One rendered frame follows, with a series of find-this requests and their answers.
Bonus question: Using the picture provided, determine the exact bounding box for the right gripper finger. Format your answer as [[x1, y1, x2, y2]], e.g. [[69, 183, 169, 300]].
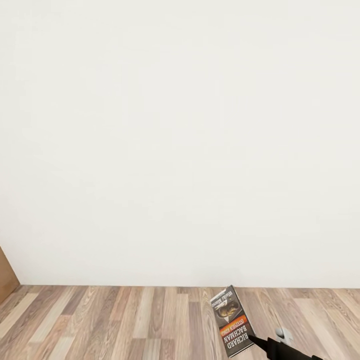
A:
[[248, 335, 267, 353]]

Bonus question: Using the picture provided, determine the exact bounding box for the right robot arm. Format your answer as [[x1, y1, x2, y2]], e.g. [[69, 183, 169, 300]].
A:
[[248, 326, 324, 360]]

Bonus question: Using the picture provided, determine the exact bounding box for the hardback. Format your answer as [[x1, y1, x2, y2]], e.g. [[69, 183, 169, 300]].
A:
[[210, 285, 257, 358]]

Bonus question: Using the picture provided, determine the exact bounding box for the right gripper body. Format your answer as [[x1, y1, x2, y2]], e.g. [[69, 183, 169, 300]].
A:
[[266, 337, 302, 360]]

